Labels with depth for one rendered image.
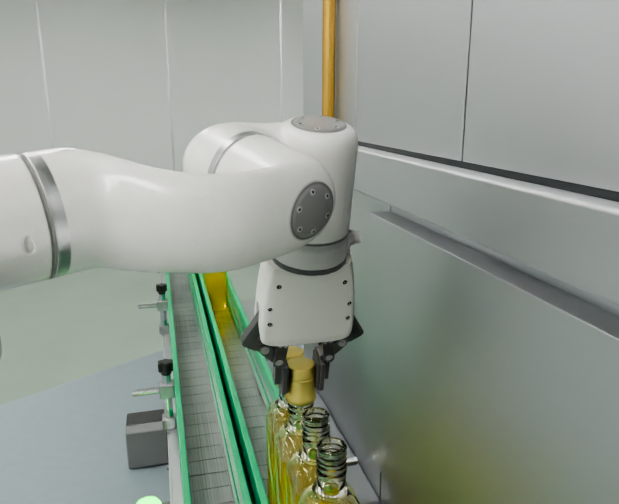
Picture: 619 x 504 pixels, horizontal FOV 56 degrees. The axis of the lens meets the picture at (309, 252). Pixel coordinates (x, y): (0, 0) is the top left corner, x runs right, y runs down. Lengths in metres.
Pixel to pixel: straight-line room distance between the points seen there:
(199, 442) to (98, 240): 0.73
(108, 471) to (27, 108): 5.42
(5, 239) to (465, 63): 0.43
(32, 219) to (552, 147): 0.37
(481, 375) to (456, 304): 0.07
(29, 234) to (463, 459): 0.43
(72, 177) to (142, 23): 6.01
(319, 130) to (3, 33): 6.07
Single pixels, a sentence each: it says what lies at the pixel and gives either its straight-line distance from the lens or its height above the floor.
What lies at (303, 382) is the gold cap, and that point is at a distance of 0.65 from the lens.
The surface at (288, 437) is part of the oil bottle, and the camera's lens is 0.69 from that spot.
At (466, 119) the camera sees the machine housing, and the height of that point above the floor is 1.44.
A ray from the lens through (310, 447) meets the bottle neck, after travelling 0.63.
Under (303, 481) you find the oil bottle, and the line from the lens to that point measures 0.64.
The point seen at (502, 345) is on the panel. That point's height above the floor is 1.27.
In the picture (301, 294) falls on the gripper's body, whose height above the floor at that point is 1.27.
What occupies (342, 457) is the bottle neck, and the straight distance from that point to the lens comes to 0.58.
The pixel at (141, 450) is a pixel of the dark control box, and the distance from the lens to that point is 1.24.
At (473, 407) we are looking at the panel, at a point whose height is 1.19.
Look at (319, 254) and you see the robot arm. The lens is 0.54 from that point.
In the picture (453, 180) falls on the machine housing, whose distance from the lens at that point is 0.57.
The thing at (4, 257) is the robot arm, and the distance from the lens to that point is 0.38.
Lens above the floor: 1.46
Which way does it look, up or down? 15 degrees down
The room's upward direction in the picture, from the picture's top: straight up
